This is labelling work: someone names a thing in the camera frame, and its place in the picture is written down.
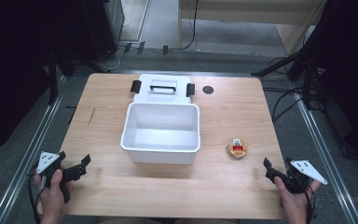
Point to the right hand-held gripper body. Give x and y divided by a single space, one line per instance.
306 171

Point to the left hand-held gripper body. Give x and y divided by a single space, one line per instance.
48 160

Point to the person's left hand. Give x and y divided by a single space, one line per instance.
53 196

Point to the person's right hand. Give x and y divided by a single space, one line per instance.
293 205

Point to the round tan tin red label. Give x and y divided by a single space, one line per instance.
237 148

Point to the black metal stand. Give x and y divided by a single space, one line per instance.
52 77

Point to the white plastic storage box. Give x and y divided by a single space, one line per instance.
161 133

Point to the black round table grommet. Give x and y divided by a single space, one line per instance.
208 90

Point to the black tripod stand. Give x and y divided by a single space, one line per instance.
286 59

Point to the dark cabinet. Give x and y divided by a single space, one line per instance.
104 28

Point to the light wooden furniture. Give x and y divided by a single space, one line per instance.
245 12

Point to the metal floor rail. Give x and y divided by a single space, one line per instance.
28 149
323 146

